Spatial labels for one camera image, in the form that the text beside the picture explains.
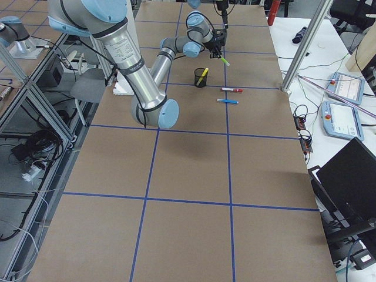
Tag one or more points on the green marker pen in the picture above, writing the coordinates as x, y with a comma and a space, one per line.
224, 61

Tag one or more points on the red marker pen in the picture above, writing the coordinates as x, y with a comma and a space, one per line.
239, 90

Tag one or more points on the blue marker pen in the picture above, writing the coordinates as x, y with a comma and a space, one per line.
235, 102

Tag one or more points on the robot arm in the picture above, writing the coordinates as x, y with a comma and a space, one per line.
200, 35
107, 22

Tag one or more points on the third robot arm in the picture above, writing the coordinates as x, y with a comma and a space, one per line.
13, 31

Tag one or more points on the yellow marker pen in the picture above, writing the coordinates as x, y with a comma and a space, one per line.
202, 76

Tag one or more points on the black mesh pen cup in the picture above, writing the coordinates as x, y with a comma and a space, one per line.
197, 73

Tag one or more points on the red fire extinguisher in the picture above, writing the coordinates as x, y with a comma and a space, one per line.
273, 11

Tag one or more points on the grey chair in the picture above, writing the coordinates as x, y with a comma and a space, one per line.
90, 87

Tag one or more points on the teach pendant upper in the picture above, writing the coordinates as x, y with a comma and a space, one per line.
349, 87

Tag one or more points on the teach pendant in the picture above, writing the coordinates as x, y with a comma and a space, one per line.
340, 120
349, 87

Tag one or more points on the teach pendant lower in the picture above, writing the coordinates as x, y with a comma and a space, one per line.
340, 120

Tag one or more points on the black laptop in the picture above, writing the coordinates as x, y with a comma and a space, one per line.
347, 183

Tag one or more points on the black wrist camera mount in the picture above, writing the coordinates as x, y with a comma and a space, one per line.
220, 37

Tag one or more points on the aluminium frame post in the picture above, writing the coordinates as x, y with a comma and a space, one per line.
312, 29

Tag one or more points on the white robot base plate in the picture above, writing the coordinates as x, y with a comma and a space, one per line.
122, 87

